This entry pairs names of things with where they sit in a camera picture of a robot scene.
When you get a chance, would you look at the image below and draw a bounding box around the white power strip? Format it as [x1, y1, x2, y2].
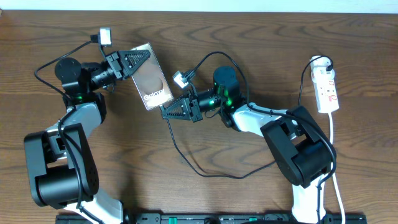
[311, 67, 339, 114]

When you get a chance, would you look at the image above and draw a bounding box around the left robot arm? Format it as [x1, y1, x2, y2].
[24, 50, 151, 223]

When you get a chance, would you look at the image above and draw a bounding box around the white power strip cord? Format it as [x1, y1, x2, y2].
[327, 112, 346, 224]

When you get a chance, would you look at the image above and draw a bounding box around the black USB charging cable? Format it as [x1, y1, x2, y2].
[159, 55, 335, 180]

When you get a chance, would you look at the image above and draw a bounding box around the white USB charger adapter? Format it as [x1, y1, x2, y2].
[310, 55, 335, 79]

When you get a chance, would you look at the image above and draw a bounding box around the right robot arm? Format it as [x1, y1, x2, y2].
[160, 66, 336, 223]

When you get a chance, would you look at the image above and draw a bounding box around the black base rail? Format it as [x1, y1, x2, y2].
[55, 213, 368, 224]

